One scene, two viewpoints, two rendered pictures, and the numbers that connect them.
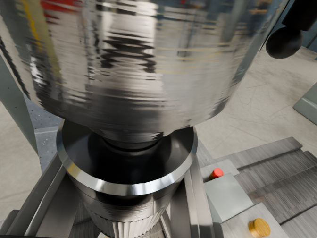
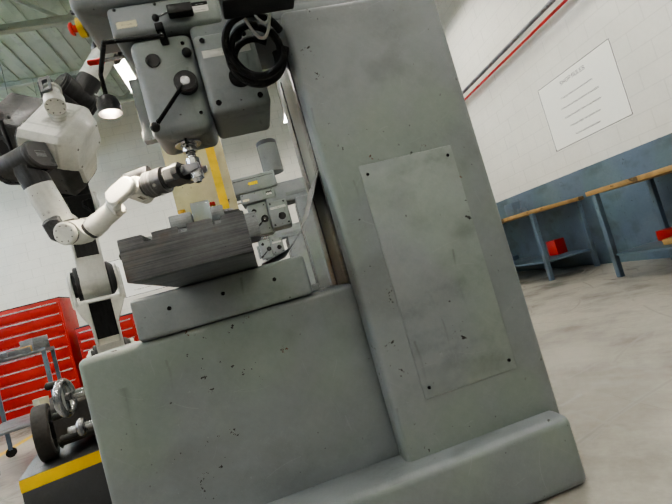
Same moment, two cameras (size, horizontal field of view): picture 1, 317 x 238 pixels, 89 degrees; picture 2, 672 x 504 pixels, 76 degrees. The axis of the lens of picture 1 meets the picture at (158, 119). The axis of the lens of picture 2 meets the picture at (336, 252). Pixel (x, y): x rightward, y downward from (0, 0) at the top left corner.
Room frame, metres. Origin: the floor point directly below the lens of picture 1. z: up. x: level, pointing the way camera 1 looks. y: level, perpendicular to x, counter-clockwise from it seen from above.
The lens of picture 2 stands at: (0.84, -1.20, 0.76)
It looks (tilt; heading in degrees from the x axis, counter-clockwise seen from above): 3 degrees up; 109
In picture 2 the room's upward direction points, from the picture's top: 16 degrees counter-clockwise
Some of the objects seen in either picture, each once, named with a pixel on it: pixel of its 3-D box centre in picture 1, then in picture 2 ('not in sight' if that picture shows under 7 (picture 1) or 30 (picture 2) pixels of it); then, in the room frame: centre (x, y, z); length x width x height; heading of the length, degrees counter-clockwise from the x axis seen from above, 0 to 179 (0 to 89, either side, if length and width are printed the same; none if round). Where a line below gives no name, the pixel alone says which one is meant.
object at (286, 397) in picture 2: not in sight; (250, 407); (0.02, 0.00, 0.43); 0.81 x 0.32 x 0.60; 29
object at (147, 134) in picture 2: not in sight; (143, 111); (-0.06, -0.04, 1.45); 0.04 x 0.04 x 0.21; 29
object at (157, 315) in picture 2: not in sight; (228, 296); (0.04, 0.01, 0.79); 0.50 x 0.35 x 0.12; 29
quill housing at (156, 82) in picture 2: not in sight; (177, 97); (0.04, 0.01, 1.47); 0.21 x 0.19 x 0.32; 119
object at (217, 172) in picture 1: (215, 175); not in sight; (0.15, -0.12, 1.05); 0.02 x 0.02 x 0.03
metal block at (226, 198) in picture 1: (219, 200); (202, 213); (0.11, -0.12, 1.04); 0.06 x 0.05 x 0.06; 121
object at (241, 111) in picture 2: not in sight; (234, 86); (0.21, 0.10, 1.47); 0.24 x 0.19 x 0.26; 119
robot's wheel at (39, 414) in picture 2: not in sight; (45, 432); (-0.79, -0.08, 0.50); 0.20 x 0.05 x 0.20; 137
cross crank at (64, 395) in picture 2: not in sight; (77, 393); (-0.40, -0.23, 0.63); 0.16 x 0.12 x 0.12; 29
